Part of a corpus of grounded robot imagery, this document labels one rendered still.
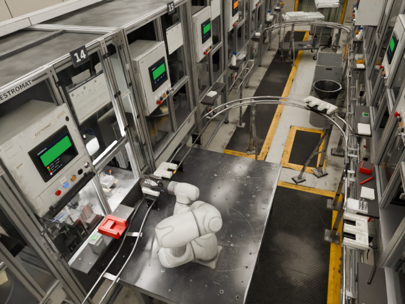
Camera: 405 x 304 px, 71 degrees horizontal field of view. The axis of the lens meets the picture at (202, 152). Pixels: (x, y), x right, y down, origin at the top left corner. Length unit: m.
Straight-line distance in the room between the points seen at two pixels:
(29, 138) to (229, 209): 1.53
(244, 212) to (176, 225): 1.12
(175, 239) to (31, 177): 0.78
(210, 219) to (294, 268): 1.71
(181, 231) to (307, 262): 1.85
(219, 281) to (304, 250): 1.23
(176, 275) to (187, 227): 0.81
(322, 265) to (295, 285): 0.34
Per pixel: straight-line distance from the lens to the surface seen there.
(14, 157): 1.56
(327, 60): 5.62
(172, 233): 1.34
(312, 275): 2.94
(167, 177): 2.47
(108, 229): 2.09
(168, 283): 2.10
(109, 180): 2.33
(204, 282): 2.07
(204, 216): 1.36
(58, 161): 1.70
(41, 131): 1.62
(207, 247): 1.94
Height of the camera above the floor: 2.52
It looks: 38 degrees down
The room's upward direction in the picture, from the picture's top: 5 degrees counter-clockwise
